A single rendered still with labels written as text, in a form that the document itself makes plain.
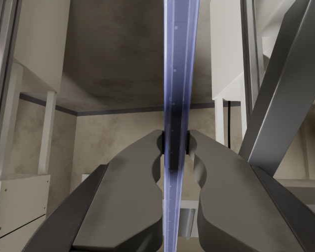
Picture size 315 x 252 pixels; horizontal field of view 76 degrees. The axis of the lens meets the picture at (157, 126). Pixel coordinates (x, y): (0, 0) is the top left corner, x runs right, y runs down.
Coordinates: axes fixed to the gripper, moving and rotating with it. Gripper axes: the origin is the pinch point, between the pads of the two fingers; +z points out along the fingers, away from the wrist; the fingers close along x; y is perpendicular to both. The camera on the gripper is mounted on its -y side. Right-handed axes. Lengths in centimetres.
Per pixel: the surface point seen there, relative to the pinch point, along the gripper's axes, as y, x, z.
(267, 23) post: -6.0, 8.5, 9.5
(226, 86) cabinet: 18, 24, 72
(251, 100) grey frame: 13, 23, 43
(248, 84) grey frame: 10, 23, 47
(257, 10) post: -7.2, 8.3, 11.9
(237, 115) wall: 119, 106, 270
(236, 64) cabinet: 8, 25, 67
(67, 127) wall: 165, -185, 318
